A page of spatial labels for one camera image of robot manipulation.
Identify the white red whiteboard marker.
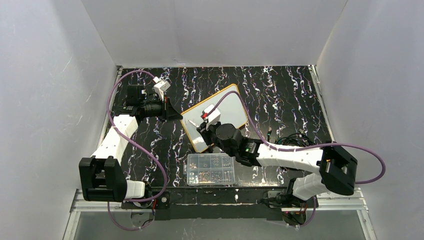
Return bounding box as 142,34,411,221
188,120,200,128

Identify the yellow framed whiteboard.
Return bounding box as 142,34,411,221
181,84,248,153

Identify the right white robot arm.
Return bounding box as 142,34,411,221
196,122,358,201

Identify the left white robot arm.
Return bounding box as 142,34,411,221
78,81,183,202

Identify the clear plastic screw box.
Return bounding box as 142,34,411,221
186,153,236,186

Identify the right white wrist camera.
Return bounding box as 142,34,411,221
201,104,221,130

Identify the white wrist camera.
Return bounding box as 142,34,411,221
201,104,221,130
153,76,171,101

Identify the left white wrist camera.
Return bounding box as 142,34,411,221
153,76,171,101

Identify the aluminium side rail left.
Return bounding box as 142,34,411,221
93,65,124,152

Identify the aluminium side rail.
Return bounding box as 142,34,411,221
308,64,335,141
93,65,124,152

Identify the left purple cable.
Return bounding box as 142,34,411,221
105,69,170,231

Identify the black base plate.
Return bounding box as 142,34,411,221
121,186,319,222

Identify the black ethernet cable teal plug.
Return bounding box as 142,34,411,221
264,127,321,148

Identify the aluminium side rail right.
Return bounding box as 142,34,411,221
308,64,335,141

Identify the aluminium front rail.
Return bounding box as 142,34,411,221
70,187,369,213

